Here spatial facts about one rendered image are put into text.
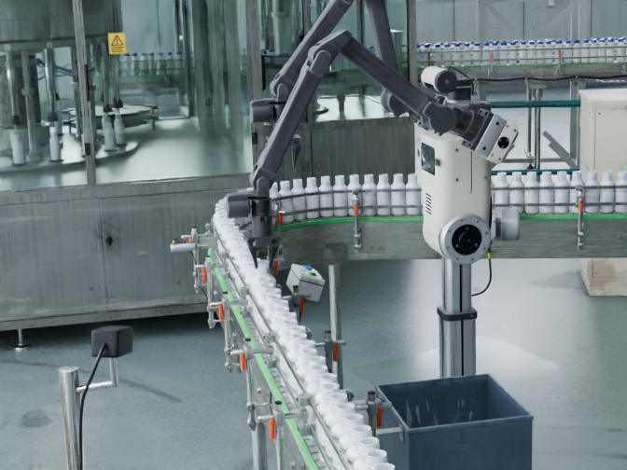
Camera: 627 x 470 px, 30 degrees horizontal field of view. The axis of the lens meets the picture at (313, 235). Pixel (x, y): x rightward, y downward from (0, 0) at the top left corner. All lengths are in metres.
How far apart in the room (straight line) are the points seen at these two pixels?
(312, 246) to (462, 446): 2.09
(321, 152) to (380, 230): 3.70
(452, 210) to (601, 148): 3.59
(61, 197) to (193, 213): 0.71
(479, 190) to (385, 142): 5.03
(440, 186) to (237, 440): 2.05
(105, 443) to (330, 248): 1.35
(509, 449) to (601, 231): 2.08
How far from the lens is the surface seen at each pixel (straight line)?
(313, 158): 8.46
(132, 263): 6.49
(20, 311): 6.56
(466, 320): 3.71
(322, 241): 4.80
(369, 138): 8.53
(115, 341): 1.95
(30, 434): 5.51
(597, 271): 7.24
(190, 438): 5.27
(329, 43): 3.23
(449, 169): 3.52
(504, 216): 4.68
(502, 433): 2.87
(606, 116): 7.06
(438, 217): 3.57
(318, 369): 2.58
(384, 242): 4.82
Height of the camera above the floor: 2.02
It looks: 13 degrees down
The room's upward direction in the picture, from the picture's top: 2 degrees counter-clockwise
